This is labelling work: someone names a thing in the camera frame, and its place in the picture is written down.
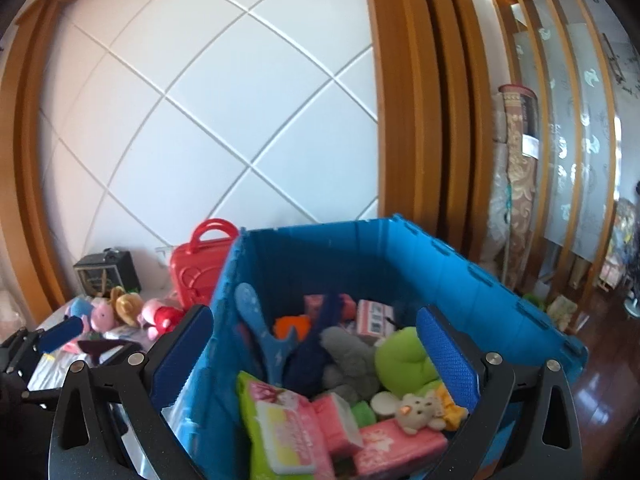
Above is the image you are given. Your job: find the red-dressed pink pig plush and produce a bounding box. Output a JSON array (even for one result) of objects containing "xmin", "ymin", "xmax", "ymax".
[{"xmin": 141, "ymin": 296, "xmax": 187, "ymax": 341}]

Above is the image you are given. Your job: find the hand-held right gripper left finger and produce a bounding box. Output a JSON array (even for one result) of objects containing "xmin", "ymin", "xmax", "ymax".
[{"xmin": 49, "ymin": 304, "xmax": 215, "ymax": 480}]

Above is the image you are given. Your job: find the wooden wall frame post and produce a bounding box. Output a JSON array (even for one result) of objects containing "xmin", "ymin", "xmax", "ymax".
[
  {"xmin": 362, "ymin": 0, "xmax": 496, "ymax": 261},
  {"xmin": 0, "ymin": 0, "xmax": 76, "ymax": 311}
]

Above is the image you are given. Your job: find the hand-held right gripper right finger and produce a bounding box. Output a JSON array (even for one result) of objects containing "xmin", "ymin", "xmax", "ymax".
[{"xmin": 416, "ymin": 304, "xmax": 586, "ymax": 480}]

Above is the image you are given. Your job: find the blue plastic toy brush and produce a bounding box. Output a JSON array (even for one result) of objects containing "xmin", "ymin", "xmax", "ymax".
[{"xmin": 234, "ymin": 282, "xmax": 296, "ymax": 386}]

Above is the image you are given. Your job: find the brown bear plush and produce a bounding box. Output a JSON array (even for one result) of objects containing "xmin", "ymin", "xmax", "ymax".
[{"xmin": 110, "ymin": 286, "xmax": 143, "ymax": 328}]

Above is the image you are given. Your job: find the red bear suitcase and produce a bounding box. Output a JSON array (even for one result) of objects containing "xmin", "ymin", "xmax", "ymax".
[{"xmin": 170, "ymin": 218, "xmax": 240, "ymax": 308}]

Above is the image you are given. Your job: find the red white tissue pack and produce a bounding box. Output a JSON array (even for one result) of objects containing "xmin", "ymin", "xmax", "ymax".
[{"xmin": 355, "ymin": 299, "xmax": 396, "ymax": 337}]

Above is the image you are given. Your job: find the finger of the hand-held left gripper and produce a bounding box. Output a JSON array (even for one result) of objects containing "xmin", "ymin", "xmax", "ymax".
[{"xmin": 37, "ymin": 317, "xmax": 84, "ymax": 354}]

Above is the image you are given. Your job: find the blue-bodied pink pig plush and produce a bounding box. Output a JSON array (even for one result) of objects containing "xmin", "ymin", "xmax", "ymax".
[{"xmin": 64, "ymin": 296, "xmax": 117, "ymax": 335}]

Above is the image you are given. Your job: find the small green toy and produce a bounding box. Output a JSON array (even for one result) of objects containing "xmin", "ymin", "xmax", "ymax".
[{"xmin": 350, "ymin": 400, "xmax": 378, "ymax": 426}]

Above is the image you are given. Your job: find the wooden glass partition screen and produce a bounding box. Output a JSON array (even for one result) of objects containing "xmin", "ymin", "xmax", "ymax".
[{"xmin": 487, "ymin": 0, "xmax": 631, "ymax": 291}]

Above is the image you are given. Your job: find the pink green wet wipes pack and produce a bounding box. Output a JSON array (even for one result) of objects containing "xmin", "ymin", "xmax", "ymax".
[{"xmin": 236, "ymin": 371, "xmax": 336, "ymax": 480}]

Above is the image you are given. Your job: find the pink floral tissue pack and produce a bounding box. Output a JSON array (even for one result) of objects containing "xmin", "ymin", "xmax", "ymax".
[{"xmin": 352, "ymin": 417, "xmax": 448, "ymax": 478}]

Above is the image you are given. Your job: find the dark gift bag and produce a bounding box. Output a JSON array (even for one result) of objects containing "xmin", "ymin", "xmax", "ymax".
[{"xmin": 73, "ymin": 247, "xmax": 142, "ymax": 297}]

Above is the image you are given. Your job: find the white mouse plush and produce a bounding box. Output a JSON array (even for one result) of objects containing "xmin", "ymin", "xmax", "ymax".
[{"xmin": 370, "ymin": 382, "xmax": 468, "ymax": 436}]

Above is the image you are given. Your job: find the blue plastic crate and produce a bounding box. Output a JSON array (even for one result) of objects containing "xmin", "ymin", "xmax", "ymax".
[{"xmin": 180, "ymin": 214, "xmax": 588, "ymax": 480}]

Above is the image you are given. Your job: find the orange plush toy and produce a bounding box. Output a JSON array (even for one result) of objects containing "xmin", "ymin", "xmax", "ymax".
[{"xmin": 272, "ymin": 314, "xmax": 312, "ymax": 346}]

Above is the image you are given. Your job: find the maroon knit hat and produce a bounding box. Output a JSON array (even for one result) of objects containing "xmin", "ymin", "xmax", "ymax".
[{"xmin": 77, "ymin": 338, "xmax": 146, "ymax": 367}]

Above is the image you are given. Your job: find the rolled patterned carpet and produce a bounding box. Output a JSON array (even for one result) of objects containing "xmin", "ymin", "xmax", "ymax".
[{"xmin": 492, "ymin": 85, "xmax": 541, "ymax": 291}]

